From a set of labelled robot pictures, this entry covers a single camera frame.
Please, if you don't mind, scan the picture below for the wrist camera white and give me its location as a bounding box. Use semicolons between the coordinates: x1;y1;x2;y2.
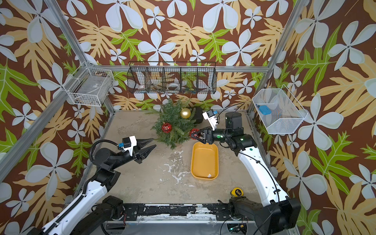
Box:
117;136;137;156
202;109;218;131

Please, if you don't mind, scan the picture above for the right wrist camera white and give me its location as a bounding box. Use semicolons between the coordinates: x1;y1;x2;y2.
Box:
202;109;218;131

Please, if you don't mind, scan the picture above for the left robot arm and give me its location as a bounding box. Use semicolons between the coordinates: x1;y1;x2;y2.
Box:
28;136;156;235

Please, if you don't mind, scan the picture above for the black tree pot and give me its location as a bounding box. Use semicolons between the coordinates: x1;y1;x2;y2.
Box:
193;107;204;124

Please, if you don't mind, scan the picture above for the black mounting rail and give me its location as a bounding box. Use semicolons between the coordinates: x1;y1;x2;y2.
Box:
110;203;251;222

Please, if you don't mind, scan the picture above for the red faceted ornament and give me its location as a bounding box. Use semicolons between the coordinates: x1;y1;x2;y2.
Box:
189;128;200;139
161;122;172;134

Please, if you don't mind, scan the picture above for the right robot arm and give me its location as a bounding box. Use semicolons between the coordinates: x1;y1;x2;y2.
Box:
191;110;301;235

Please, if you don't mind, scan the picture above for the blue object in basket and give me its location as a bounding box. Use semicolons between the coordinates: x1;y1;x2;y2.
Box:
258;105;272;115

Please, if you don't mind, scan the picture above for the black wire basket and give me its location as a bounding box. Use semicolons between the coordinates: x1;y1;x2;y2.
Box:
125;61;217;94

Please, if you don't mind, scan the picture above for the white mesh basket right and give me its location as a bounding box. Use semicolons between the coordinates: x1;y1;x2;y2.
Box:
252;88;308;135

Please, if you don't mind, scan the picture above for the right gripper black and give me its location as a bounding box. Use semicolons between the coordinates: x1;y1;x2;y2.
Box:
193;126;234;146

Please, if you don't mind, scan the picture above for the small green christmas tree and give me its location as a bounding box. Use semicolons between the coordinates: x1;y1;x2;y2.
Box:
151;99;197;149

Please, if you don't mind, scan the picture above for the yellow tape measure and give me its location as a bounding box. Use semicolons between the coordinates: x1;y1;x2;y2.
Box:
230;187;244;197

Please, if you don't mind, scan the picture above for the white wire basket left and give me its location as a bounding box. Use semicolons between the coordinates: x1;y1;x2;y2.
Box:
64;62;114;107

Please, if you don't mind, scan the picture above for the yellow plastic tray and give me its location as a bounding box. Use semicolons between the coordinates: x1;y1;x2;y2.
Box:
191;142;219;180

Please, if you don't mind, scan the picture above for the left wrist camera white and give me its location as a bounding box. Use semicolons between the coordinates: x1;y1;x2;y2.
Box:
117;136;137;156

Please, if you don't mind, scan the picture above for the gold ball ornament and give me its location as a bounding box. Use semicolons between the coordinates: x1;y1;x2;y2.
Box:
180;108;192;119

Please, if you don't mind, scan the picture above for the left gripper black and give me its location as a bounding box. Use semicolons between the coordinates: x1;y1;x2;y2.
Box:
111;138;154;171

